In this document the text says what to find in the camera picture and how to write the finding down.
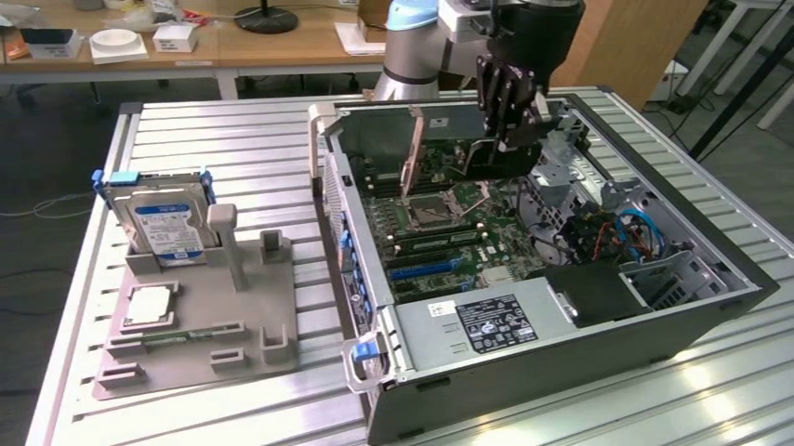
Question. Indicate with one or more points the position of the clear plastic bag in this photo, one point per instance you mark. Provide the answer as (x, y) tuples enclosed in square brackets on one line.
[(136, 19)]

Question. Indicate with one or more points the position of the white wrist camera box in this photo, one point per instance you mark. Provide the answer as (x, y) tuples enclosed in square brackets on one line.
[(461, 18)]

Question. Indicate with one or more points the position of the cardboard box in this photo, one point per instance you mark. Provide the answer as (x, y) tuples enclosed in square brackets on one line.
[(371, 18)]

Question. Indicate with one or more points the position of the black round lamp base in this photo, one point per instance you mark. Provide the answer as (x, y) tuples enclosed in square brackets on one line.
[(267, 21)]

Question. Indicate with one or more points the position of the small white box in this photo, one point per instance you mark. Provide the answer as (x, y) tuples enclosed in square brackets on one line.
[(173, 39)]

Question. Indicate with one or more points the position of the graphics card with black fan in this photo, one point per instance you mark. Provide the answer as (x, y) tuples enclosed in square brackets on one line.
[(501, 162)]

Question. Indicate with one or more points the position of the grey parts rack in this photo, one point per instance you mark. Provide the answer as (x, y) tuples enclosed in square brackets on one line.
[(260, 297)]

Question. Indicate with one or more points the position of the black diagonal pole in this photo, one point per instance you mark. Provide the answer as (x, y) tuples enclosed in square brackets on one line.
[(744, 95)]

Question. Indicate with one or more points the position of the installed RAM stick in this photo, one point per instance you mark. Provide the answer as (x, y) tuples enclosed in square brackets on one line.
[(433, 241)]

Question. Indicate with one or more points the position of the silver chipset heatsink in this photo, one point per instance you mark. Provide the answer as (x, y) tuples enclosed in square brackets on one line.
[(497, 276)]

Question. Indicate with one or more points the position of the black PC case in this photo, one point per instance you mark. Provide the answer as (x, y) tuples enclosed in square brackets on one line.
[(557, 371)]

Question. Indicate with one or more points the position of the metal drive cage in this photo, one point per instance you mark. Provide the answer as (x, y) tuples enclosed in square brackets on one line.
[(551, 186)]

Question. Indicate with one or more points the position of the white round container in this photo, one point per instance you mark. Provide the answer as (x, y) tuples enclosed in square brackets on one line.
[(117, 46)]

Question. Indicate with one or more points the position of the silver CPU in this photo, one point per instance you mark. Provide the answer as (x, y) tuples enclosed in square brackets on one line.
[(148, 306)]

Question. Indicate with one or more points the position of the CPU socket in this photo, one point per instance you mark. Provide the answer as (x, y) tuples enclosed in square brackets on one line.
[(431, 213)]

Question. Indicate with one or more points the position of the wooden desk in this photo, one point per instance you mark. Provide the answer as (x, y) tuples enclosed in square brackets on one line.
[(279, 46)]

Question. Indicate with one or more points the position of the metal disk bay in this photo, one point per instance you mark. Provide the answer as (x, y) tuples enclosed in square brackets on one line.
[(675, 279)]

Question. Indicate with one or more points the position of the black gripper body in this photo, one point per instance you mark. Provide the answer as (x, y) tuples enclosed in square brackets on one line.
[(539, 32)]

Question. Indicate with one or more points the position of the hard disk in blue caddy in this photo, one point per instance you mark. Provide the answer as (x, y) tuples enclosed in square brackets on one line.
[(164, 223)]

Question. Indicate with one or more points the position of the white box with black item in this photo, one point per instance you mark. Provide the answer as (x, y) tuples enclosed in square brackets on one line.
[(52, 44)]

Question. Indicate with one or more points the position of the green RAM stick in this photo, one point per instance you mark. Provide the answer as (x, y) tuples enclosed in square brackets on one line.
[(180, 335)]

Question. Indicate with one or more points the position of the blue case latch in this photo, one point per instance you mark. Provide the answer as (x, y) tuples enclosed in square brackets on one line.
[(363, 350)]

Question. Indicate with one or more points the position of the orange object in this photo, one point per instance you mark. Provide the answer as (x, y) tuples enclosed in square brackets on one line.
[(14, 50)]

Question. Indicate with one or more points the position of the grey power supply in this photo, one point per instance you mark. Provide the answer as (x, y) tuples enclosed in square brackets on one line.
[(433, 334)]

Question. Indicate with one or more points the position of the white table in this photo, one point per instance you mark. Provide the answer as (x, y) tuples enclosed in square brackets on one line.
[(768, 2)]

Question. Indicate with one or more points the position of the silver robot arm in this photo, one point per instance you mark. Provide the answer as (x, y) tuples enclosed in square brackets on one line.
[(409, 60)]

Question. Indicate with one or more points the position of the black plastic shroud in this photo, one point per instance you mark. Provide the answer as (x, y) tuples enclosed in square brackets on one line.
[(588, 292)]

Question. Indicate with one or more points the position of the green motherboard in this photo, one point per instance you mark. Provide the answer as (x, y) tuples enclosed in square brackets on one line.
[(496, 251)]

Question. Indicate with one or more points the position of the wooden cabinet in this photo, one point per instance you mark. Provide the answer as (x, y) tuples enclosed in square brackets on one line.
[(632, 46)]

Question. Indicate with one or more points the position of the white paper stack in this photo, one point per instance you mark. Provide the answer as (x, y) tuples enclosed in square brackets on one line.
[(356, 44)]

